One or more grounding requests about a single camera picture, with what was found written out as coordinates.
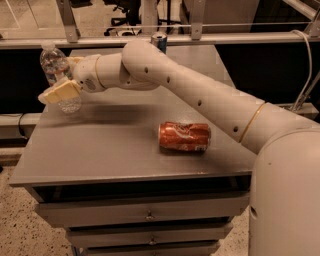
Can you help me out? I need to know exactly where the bottom grey drawer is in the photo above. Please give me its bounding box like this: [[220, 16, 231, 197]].
[[85, 241, 220, 256]]

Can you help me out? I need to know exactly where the black office chair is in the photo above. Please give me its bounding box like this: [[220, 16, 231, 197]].
[[103, 0, 141, 36]]

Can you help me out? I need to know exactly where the grey metal rail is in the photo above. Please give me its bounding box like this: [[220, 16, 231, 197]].
[[0, 32, 304, 50]]

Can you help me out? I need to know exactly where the right metal bracket post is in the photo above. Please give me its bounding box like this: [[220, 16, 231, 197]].
[[190, 0, 206, 40]]

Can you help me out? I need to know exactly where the black cable at left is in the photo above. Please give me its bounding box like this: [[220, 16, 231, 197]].
[[17, 113, 28, 139]]

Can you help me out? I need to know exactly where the grey drawer cabinet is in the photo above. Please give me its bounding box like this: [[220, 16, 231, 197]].
[[8, 45, 258, 256]]

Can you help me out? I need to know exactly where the orange soda can lying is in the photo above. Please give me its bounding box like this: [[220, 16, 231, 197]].
[[158, 122, 211, 152]]

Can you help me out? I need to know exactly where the silver blue redbull can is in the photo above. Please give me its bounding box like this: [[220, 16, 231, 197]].
[[151, 31, 167, 53]]

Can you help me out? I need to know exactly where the middle grey drawer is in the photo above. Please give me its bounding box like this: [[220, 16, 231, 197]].
[[66, 222, 233, 248]]

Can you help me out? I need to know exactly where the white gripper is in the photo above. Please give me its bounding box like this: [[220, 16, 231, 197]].
[[38, 55, 101, 105]]

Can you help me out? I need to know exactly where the top grey drawer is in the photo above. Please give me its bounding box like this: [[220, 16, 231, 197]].
[[36, 193, 249, 228]]

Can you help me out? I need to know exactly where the metal bracket post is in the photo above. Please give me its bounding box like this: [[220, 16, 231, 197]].
[[190, 0, 206, 40], [56, 0, 80, 43]]

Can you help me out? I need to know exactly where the clear plastic water bottle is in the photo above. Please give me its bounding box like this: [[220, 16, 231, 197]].
[[40, 41, 82, 114]]

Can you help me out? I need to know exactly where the left metal bracket post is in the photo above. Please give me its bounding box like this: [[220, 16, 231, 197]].
[[56, 0, 80, 43]]

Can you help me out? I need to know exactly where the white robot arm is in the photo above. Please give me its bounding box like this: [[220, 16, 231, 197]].
[[38, 40, 320, 256]]

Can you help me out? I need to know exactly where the grey drawer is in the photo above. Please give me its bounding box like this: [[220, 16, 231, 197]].
[[66, 222, 233, 248], [85, 241, 220, 256], [36, 193, 249, 228]]

